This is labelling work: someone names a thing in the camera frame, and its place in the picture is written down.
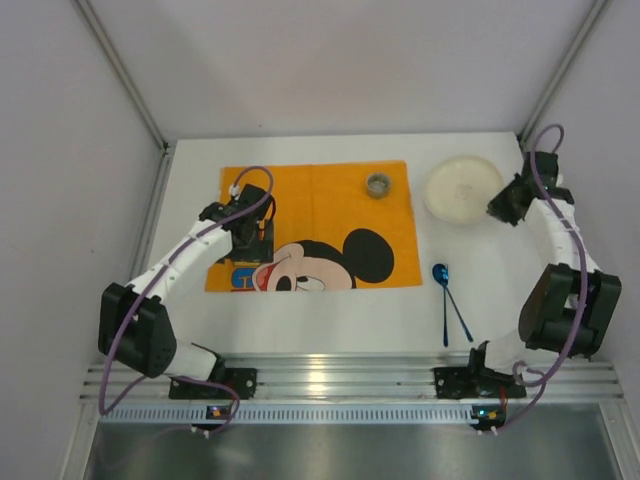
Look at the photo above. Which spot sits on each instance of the aluminium mounting rail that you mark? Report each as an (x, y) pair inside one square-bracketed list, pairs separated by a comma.
[(339, 378)]

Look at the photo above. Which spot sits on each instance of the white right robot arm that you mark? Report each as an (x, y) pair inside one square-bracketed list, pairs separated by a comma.
[(571, 282)]

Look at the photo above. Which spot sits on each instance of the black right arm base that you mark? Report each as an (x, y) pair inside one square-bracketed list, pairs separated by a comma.
[(475, 380)]

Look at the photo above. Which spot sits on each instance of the orange Mickey Mouse placemat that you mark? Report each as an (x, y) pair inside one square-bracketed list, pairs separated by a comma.
[(330, 235)]

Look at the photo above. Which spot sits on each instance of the slotted grey cable duct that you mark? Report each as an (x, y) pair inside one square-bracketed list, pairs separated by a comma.
[(307, 414)]

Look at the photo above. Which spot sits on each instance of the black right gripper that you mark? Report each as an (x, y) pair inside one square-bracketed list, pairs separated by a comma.
[(507, 204)]

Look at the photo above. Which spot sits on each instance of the small grey cup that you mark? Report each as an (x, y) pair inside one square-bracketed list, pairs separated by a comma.
[(378, 185)]

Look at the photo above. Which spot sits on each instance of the cream round plate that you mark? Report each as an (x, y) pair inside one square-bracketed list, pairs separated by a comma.
[(459, 189)]

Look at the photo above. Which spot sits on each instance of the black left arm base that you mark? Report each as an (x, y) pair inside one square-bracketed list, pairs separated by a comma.
[(242, 380)]

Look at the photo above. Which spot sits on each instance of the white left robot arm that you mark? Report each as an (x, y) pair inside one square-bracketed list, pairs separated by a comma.
[(135, 327)]

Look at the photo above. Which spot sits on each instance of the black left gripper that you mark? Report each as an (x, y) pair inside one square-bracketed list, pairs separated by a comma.
[(260, 248)]

